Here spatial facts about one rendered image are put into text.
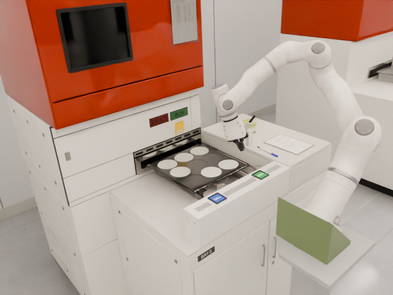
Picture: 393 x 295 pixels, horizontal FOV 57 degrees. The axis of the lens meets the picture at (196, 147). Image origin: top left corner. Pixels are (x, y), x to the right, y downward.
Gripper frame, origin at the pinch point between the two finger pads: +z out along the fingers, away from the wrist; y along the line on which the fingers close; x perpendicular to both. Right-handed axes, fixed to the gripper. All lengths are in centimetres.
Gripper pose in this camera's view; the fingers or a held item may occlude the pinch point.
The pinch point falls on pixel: (241, 146)
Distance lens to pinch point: 178.7
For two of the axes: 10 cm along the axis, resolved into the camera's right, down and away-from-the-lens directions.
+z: 3.7, 8.7, 3.1
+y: 8.7, -2.2, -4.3
